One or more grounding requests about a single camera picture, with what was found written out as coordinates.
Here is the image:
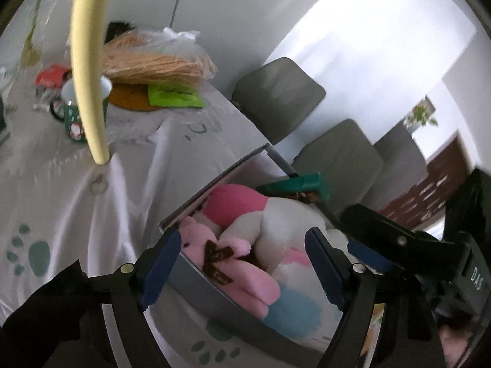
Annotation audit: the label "green paper sheet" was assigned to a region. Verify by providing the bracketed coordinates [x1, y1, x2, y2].
[148, 83, 206, 109]

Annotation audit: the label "red snack packet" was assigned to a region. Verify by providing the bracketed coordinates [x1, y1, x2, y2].
[35, 64, 72, 87]

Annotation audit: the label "dark cloth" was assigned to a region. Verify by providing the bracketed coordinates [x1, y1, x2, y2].
[0, 259, 100, 368]

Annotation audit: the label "green printed mug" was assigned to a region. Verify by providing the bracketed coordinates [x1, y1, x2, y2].
[49, 75, 114, 144]

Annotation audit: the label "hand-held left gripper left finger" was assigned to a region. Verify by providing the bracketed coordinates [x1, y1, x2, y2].
[88, 229, 183, 368]

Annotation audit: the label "pink plush toy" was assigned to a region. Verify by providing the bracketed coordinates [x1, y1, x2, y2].
[203, 184, 269, 238]

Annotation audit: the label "round wooden stool yellow legs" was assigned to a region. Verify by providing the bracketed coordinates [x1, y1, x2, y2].
[70, 0, 116, 165]

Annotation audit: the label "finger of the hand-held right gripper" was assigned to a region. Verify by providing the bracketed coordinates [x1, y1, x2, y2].
[339, 204, 472, 273]

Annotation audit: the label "white blue tissue pack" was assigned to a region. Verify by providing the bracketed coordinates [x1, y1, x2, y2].
[265, 253, 344, 343]

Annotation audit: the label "pink teddy bear brown bow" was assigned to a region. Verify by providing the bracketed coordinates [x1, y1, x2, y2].
[180, 217, 280, 318]

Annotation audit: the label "grey chair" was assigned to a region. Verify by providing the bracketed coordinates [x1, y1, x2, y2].
[292, 119, 385, 215]
[232, 57, 327, 146]
[364, 123, 426, 211]

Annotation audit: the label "white plush toy blue ears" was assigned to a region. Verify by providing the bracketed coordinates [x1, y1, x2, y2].
[222, 198, 348, 277]

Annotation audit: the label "green plant in glass vase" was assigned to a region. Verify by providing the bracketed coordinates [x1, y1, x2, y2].
[19, 0, 50, 67]

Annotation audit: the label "plastic bag of straw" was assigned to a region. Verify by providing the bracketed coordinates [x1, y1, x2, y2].
[100, 27, 217, 85]

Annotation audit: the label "small potted plant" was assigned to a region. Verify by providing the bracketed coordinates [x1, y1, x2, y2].
[403, 96, 438, 129]

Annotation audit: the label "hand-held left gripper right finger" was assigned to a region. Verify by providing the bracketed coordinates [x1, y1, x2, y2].
[305, 227, 447, 368]

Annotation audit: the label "dark grey storage box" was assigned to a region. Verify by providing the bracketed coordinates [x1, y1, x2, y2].
[159, 144, 346, 359]

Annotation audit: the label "orange round mat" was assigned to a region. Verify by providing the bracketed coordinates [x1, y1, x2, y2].
[107, 82, 162, 113]

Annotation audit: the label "dark green packet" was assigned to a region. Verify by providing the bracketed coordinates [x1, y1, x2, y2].
[255, 172, 331, 204]

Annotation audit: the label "brown door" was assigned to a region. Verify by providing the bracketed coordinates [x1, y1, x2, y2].
[378, 132, 474, 231]

